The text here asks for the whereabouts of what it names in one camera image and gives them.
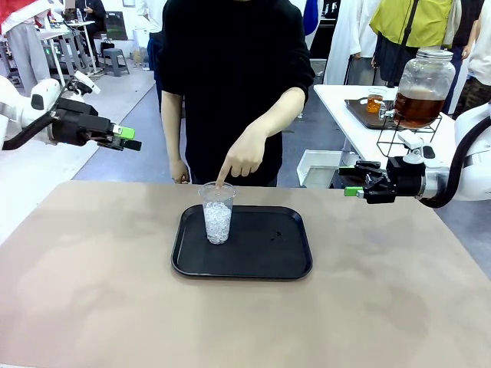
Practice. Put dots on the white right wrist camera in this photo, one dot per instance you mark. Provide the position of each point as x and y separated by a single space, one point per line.
412 140

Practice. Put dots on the tall clear plastic cup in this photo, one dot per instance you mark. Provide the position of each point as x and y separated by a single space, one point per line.
218 226

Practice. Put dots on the blue white hanging flag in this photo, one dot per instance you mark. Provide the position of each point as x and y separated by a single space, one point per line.
311 19

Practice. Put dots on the yellow-green jacket mannequin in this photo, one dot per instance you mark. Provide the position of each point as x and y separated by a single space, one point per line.
414 23

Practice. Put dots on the grey step stool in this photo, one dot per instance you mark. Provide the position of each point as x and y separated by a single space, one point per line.
115 57

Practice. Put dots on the person in grey trousers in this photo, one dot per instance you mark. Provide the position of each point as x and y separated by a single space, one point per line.
27 57

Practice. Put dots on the short clear plastic cup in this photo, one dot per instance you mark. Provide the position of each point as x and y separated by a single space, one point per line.
374 103

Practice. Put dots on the person's left forearm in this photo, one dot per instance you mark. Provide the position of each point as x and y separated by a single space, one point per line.
280 115

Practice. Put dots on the person in camouflage shorts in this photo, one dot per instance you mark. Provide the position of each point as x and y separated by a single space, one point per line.
481 50

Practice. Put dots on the white plastic bin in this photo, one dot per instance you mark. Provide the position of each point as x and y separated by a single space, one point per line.
318 172

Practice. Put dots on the white box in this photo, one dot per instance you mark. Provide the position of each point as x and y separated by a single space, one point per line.
141 42

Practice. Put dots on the glass drink dispenser jar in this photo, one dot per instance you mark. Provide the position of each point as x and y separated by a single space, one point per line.
426 76

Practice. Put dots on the person's right forearm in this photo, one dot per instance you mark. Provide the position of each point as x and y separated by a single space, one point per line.
172 126

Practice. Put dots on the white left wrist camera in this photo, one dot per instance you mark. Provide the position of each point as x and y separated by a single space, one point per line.
86 81

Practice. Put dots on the dark wall board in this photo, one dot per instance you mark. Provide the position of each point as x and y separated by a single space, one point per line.
115 25

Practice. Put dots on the white side table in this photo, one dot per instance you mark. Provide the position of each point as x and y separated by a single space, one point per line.
333 107

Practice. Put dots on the dark round bucket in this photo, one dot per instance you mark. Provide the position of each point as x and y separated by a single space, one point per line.
347 158

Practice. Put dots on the seated person in black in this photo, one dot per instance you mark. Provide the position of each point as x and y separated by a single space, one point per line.
94 13

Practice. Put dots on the person's left hand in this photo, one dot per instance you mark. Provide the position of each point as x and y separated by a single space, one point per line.
245 157

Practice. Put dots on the mannequin with blue cloth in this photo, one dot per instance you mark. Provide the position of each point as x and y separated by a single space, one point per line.
154 69

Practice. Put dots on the person in black sweater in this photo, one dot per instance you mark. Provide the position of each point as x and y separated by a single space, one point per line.
230 57

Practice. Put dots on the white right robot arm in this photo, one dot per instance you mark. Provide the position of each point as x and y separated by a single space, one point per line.
475 180

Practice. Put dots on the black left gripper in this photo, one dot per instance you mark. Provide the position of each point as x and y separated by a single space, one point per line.
76 122

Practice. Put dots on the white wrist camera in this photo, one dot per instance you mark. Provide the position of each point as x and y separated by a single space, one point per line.
86 81
412 140

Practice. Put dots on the person's right hand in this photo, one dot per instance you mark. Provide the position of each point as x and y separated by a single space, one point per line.
179 171

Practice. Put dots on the white hanging robe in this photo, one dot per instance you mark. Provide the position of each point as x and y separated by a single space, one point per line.
351 38

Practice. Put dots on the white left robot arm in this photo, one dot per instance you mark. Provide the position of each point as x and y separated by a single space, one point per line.
11 99

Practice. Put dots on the dark brown serving tray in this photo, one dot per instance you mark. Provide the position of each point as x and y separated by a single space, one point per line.
356 111

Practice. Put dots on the white standing desk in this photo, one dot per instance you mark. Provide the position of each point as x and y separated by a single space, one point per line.
80 23

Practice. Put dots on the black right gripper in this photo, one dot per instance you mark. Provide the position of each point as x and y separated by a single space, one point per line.
408 180

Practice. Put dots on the black plastic serving tray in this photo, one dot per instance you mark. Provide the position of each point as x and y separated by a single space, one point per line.
245 260

